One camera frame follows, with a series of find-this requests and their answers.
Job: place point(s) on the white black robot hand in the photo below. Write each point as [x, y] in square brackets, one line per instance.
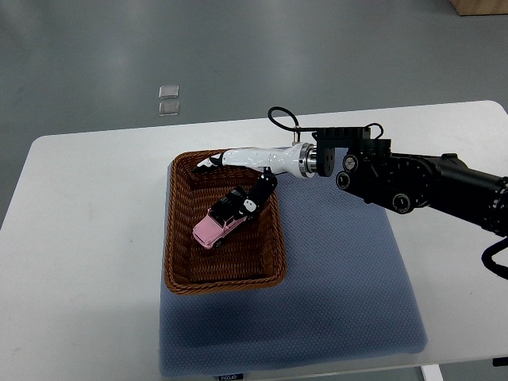
[298, 160]

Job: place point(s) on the pink toy car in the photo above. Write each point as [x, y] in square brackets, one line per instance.
[221, 219]

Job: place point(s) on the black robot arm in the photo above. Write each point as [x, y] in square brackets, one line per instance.
[404, 182]

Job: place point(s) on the brown wicker basket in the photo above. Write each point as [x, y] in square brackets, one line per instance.
[252, 256]

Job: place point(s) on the blue grey fabric mat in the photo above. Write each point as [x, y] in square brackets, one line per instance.
[346, 296]

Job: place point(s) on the lower clear floor plate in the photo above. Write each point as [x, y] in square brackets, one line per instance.
[169, 108]

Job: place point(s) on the clear floor plate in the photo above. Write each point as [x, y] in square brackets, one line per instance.
[169, 91]
[169, 108]

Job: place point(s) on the upper clear floor plate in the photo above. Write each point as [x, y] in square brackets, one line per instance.
[169, 91]

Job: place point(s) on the wooden box corner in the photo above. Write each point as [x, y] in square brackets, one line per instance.
[480, 7]

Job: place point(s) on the white table leg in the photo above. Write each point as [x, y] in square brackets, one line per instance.
[431, 373]

